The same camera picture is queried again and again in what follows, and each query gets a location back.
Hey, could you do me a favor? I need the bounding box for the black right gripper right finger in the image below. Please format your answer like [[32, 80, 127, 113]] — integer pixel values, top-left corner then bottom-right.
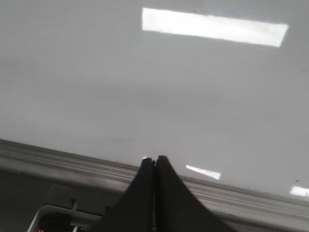
[[155, 156, 233, 232]]

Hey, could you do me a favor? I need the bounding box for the white plastic marker holder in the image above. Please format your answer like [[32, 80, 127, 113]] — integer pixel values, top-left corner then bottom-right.
[[28, 184, 117, 232]]

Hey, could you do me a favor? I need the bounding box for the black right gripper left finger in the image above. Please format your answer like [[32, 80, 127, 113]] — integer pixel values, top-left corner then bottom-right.
[[93, 158, 155, 232]]

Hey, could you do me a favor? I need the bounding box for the white whiteboard with aluminium frame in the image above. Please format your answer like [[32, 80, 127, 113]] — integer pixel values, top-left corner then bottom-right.
[[0, 0, 309, 232]]

